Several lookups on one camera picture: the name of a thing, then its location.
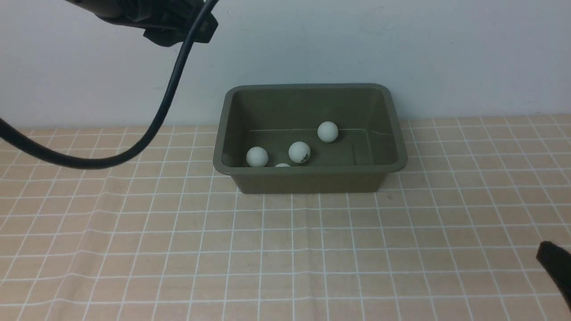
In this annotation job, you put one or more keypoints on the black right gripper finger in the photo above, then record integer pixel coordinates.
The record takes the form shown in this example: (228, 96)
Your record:
(557, 263)

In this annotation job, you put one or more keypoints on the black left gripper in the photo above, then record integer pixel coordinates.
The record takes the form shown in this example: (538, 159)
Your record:
(165, 22)

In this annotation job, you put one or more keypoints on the white ping-pong ball printed logo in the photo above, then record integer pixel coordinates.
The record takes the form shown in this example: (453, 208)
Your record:
(257, 157)

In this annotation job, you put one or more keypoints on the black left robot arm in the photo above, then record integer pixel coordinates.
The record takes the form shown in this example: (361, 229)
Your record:
(105, 8)

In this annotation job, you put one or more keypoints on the beige checkered tablecloth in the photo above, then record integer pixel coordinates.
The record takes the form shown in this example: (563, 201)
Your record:
(453, 237)

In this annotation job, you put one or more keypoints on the olive green plastic bin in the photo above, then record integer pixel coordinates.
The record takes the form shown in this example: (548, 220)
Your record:
(369, 147)

